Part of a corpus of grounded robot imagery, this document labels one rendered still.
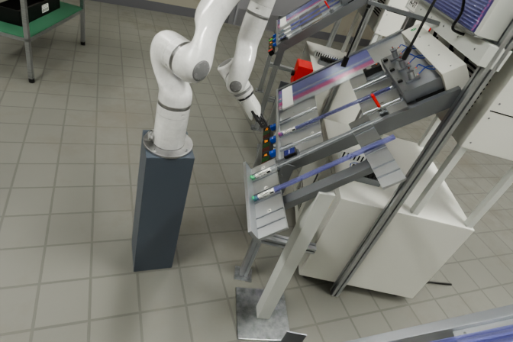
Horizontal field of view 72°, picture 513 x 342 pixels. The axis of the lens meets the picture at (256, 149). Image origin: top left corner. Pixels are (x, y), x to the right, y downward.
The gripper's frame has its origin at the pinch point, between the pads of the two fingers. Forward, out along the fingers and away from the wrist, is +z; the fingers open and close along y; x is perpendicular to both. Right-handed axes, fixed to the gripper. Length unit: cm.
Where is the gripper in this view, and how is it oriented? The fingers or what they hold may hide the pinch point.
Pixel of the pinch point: (262, 122)
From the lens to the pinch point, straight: 158.8
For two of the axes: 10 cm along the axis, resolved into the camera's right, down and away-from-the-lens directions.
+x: 8.7, -3.8, -3.1
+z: 4.9, 7.3, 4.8
